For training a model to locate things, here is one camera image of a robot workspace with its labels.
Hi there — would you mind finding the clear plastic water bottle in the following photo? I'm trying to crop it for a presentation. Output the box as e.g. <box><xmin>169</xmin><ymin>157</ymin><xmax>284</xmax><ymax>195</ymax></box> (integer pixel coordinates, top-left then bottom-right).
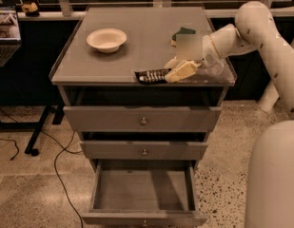
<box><xmin>197</xmin><ymin>54</ymin><xmax>224</xmax><ymax>77</ymax></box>

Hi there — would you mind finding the green yellow sponge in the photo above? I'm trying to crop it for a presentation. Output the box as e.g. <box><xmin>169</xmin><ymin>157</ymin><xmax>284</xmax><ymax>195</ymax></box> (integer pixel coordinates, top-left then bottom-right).
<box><xmin>170</xmin><ymin>27</ymin><xmax>196</xmax><ymax>47</ymax></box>

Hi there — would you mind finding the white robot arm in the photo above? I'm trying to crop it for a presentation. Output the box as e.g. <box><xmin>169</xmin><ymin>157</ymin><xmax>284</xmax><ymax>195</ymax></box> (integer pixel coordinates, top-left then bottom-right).
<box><xmin>166</xmin><ymin>1</ymin><xmax>294</xmax><ymax>228</ymax></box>

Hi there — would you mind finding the black floor cable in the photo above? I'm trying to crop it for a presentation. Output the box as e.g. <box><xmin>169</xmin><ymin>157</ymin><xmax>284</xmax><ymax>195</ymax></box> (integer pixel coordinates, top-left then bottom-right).
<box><xmin>0</xmin><ymin>106</ymin><xmax>85</xmax><ymax>228</ymax></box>

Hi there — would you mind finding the grey top drawer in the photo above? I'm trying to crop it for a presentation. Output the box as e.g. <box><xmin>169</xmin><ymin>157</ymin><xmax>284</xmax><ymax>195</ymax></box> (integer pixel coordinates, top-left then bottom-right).
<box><xmin>63</xmin><ymin>88</ymin><xmax>223</xmax><ymax>133</ymax></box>

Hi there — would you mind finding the black desk frame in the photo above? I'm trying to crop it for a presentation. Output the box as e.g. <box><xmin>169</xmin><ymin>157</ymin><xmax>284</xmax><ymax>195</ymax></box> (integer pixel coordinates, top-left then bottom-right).
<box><xmin>0</xmin><ymin>105</ymin><xmax>65</xmax><ymax>157</ymax></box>

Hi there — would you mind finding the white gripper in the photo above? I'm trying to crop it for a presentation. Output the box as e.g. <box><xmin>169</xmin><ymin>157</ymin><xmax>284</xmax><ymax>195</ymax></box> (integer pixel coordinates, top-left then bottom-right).
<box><xmin>165</xmin><ymin>34</ymin><xmax>220</xmax><ymax>83</ymax></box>

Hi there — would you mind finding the white angled post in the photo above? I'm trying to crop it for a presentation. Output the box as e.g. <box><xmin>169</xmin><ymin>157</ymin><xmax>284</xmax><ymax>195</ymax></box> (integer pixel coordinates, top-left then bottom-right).
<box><xmin>258</xmin><ymin>81</ymin><xmax>279</xmax><ymax>112</ymax></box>

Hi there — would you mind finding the white paper bowl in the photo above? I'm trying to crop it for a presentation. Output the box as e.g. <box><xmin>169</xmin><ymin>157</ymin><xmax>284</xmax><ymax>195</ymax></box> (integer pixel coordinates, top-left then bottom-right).
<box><xmin>87</xmin><ymin>28</ymin><xmax>127</xmax><ymax>53</ymax></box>

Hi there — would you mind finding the grey bottom drawer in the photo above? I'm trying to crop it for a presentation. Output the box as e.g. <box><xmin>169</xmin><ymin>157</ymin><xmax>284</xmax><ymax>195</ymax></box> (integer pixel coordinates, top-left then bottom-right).
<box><xmin>82</xmin><ymin>160</ymin><xmax>207</xmax><ymax>228</ymax></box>

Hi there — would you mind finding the black cable end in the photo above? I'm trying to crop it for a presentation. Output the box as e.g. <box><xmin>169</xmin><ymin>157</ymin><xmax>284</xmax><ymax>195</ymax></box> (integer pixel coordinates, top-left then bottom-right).
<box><xmin>0</xmin><ymin>138</ymin><xmax>20</xmax><ymax>162</ymax></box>

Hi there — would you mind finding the grey middle drawer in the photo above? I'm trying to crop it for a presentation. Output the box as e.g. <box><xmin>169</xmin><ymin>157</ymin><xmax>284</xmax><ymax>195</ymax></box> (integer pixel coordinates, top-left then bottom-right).
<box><xmin>80</xmin><ymin>140</ymin><xmax>207</xmax><ymax>161</ymax></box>

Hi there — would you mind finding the small yellow black object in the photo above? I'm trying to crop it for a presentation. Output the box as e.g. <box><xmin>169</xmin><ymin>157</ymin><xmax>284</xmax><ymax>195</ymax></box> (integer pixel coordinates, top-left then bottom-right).
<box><xmin>21</xmin><ymin>2</ymin><xmax>39</xmax><ymax>16</ymax></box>

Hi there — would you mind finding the grey drawer cabinet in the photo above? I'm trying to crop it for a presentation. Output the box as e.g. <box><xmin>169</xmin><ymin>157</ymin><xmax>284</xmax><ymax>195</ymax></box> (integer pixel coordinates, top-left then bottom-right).
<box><xmin>49</xmin><ymin>6</ymin><xmax>238</xmax><ymax>173</ymax></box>

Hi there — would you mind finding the laptop computer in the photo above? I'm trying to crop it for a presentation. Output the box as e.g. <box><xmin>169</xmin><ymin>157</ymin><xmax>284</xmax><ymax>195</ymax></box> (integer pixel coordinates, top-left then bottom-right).
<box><xmin>0</xmin><ymin>6</ymin><xmax>22</xmax><ymax>67</ymax></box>

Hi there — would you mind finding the grey drawer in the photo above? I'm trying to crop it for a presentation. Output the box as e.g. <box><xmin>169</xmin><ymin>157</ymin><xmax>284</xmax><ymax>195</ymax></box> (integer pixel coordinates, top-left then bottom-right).
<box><xmin>82</xmin><ymin>160</ymin><xmax>207</xmax><ymax>228</ymax></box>
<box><xmin>63</xmin><ymin>88</ymin><xmax>223</xmax><ymax>133</ymax></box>
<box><xmin>80</xmin><ymin>140</ymin><xmax>207</xmax><ymax>161</ymax></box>

